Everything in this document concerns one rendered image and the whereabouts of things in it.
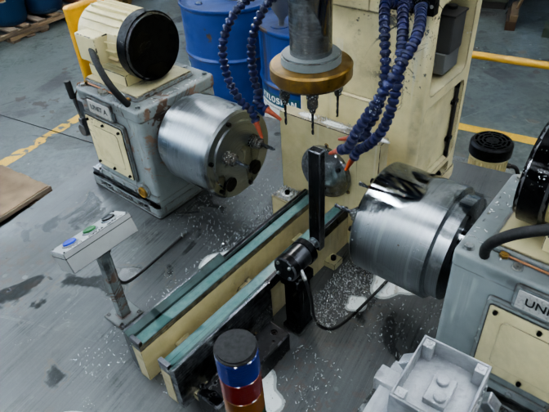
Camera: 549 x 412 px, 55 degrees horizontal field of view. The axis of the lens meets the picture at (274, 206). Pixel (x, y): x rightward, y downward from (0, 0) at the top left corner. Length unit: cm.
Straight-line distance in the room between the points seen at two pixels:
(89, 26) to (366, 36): 75
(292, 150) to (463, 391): 81
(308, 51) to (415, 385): 66
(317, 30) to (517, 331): 66
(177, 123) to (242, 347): 80
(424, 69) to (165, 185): 79
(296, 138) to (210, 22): 175
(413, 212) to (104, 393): 75
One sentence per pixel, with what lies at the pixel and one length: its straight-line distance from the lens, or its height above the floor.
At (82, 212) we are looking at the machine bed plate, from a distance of 173.
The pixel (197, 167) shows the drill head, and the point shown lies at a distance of 134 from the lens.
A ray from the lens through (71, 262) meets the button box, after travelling 116.
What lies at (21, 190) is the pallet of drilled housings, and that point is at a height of 15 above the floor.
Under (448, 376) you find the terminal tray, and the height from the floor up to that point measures 111.
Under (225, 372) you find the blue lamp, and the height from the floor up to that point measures 120.
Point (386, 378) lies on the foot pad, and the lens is 87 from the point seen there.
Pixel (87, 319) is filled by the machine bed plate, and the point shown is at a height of 80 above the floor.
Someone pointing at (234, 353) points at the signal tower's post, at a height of 122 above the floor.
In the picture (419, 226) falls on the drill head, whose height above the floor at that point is 113.
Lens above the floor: 180
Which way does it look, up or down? 39 degrees down
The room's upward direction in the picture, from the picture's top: 4 degrees counter-clockwise
